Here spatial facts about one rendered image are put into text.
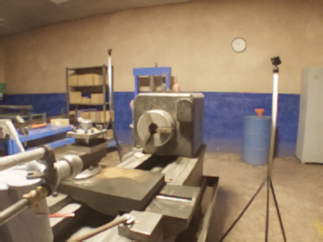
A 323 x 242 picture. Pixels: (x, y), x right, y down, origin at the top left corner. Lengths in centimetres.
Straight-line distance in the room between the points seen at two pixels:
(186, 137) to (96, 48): 477
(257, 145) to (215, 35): 246
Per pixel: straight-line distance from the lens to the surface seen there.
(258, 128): 428
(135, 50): 556
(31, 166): 61
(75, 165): 81
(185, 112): 164
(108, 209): 103
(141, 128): 160
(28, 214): 57
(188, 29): 524
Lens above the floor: 135
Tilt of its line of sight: 8 degrees down
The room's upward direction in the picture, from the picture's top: straight up
